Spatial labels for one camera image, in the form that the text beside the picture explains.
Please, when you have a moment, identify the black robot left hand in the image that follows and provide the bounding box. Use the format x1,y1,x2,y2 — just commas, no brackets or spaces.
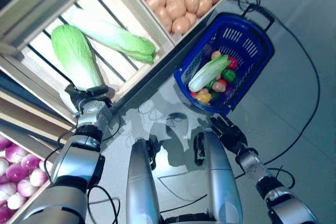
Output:
64,83,110,111

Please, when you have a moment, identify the green white napa cabbage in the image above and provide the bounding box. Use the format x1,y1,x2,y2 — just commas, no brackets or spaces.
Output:
50,24,104,91
69,15,157,65
187,54,229,93

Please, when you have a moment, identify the blue plastic shopping basket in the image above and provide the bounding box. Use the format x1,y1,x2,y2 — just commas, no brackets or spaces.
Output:
173,12,276,116

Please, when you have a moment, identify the wooden onion display shelf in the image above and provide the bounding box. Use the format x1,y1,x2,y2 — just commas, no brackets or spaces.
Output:
0,87,77,224

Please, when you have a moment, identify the wooden pumpkin display shelf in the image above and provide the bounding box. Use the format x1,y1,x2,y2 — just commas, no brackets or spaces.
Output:
0,0,253,135

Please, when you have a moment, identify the wooden slatted cabbage crate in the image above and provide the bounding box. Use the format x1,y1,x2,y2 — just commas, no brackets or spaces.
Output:
0,0,176,104

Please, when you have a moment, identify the wooden onion crate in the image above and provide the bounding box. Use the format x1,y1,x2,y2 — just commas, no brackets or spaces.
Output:
0,126,53,224

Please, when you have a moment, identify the yellow bell pepper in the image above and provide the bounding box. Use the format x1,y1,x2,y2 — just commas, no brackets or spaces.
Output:
195,93,212,103

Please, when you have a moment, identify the wooden potato crate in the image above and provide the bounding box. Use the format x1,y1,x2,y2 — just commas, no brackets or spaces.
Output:
119,0,253,44

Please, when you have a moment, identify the small green bell pepper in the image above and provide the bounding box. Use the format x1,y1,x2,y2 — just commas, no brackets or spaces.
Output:
221,69,237,82

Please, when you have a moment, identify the dark purple vegetable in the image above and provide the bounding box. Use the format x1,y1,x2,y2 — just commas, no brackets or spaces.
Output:
224,84,237,98

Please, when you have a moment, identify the small red bell pepper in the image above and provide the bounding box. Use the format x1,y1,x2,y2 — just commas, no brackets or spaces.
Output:
227,56,239,70

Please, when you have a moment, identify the black robot pelvis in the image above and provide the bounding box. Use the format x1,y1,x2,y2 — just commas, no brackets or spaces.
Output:
160,213,211,224

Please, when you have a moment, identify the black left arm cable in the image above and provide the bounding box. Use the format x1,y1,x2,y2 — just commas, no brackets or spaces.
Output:
43,126,121,224

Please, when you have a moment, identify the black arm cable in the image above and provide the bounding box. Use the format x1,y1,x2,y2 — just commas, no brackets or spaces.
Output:
265,166,296,190
43,126,121,224

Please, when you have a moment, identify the black basket handle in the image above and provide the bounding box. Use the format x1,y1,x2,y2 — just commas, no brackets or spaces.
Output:
240,3,276,32

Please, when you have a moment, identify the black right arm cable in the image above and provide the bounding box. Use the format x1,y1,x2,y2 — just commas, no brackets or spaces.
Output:
265,166,296,190

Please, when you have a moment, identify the long black floor cable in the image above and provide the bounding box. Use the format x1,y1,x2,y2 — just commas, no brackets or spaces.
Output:
233,19,321,180

